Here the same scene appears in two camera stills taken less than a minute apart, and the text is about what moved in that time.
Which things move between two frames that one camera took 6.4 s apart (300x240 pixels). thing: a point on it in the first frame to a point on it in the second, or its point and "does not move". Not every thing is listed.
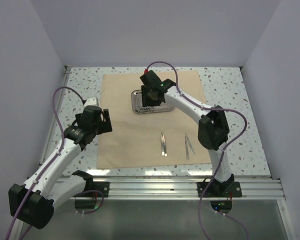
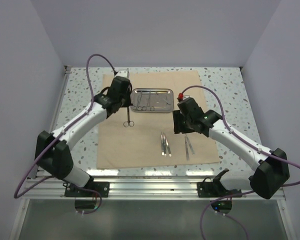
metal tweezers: x=190 y=144 does not move
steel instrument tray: x=137 y=107 does not move
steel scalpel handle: x=187 y=149 does not move
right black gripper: x=146 y=101 to x=178 y=127
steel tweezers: x=164 y=152 does not move
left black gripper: x=105 y=127 to x=128 y=102
